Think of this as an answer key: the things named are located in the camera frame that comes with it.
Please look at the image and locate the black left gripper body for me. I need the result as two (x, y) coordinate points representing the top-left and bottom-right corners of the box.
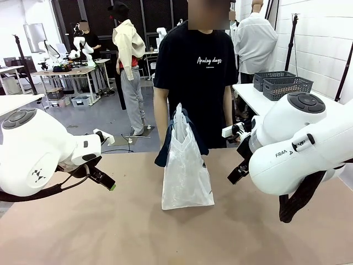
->
(65, 156), (103, 179)

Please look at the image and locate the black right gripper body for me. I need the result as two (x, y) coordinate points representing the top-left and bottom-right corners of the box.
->
(236, 131), (253, 167)

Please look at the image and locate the translucent white shopping bag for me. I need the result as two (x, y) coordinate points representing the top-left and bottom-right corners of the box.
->
(154, 103), (215, 211)

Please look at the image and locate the gray plastic mesh basket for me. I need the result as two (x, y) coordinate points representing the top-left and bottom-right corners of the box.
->
(253, 71), (296, 92)
(263, 76), (314, 102)

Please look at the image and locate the person's left forearm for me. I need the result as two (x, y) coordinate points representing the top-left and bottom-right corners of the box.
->
(222, 106), (234, 129)

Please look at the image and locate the clear plastic storage box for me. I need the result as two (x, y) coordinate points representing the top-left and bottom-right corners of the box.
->
(71, 94), (92, 108)

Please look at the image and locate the person in black t-shirt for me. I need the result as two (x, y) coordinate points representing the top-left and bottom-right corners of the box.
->
(153, 0), (239, 150)

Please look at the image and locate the dark storage box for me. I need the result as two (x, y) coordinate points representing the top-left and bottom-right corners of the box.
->
(45, 87), (65, 100)

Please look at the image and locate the white desk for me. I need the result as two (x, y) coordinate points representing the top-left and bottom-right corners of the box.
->
(0, 93), (45, 116)

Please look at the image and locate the wooden top background table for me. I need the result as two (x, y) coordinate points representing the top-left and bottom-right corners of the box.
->
(31, 67), (97, 103)

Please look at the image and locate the black tripod stand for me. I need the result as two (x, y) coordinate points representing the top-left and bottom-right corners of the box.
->
(334, 45), (353, 102)
(285, 12), (301, 73)
(12, 34), (38, 96)

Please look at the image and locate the mannequin with white shirt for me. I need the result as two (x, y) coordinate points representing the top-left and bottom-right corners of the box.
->
(236, 0), (279, 83)

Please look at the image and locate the small white background robot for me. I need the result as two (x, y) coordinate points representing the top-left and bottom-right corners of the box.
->
(42, 40), (61, 66)

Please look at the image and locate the background person in black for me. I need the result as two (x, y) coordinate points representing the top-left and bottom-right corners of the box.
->
(78, 20), (102, 60)

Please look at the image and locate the dark computer monitor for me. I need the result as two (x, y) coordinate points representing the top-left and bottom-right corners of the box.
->
(3, 56), (34, 68)

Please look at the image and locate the gray framed whiteboard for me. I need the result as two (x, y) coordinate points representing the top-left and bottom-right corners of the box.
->
(23, 23), (48, 53)

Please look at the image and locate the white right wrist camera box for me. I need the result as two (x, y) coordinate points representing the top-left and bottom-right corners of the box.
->
(222, 123), (246, 139)

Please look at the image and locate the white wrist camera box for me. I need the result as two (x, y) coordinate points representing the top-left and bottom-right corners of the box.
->
(222, 123), (246, 139)
(93, 128), (115, 146)

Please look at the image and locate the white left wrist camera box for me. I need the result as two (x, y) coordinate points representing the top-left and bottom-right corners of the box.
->
(93, 128), (115, 146)

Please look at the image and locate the black right arm cable sleeve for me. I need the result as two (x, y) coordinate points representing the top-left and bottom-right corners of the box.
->
(278, 158), (353, 224)

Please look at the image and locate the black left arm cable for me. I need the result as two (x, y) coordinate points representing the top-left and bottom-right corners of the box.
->
(0, 165), (92, 203)

